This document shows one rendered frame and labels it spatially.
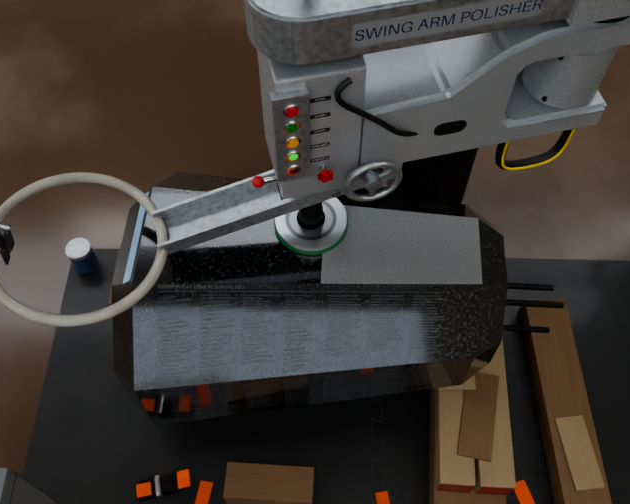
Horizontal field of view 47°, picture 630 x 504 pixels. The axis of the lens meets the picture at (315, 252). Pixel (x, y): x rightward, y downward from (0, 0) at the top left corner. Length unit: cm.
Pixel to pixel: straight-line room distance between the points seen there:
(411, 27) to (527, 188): 196
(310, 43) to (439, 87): 39
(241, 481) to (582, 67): 167
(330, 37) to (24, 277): 209
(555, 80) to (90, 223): 210
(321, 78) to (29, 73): 260
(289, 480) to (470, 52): 153
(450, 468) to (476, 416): 20
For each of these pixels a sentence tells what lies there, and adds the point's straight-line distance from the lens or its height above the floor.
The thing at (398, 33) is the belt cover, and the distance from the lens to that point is 150.
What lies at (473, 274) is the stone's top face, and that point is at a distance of 211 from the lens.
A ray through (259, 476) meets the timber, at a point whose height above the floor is 13.
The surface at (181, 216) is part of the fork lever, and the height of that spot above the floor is 93.
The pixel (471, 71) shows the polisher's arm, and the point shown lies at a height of 144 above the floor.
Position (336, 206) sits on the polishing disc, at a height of 85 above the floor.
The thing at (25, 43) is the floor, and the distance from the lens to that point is 412.
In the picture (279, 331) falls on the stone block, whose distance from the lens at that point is 209.
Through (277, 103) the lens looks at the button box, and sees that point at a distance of 152.
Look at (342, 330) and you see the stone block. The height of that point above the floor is 72.
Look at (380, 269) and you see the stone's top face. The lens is 207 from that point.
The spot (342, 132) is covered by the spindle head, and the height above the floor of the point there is 135.
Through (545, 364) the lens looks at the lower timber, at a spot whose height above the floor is 13.
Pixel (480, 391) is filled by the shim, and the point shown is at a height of 26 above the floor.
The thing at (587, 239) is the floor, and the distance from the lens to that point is 330.
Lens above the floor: 262
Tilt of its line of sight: 59 degrees down
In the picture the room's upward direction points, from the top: straight up
